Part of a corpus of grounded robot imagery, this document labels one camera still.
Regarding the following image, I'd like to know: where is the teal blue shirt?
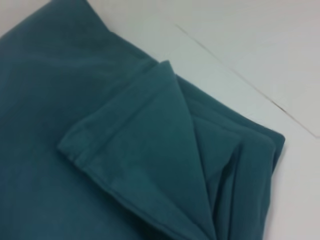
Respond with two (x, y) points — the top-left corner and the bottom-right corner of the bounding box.
(0, 0), (287, 240)

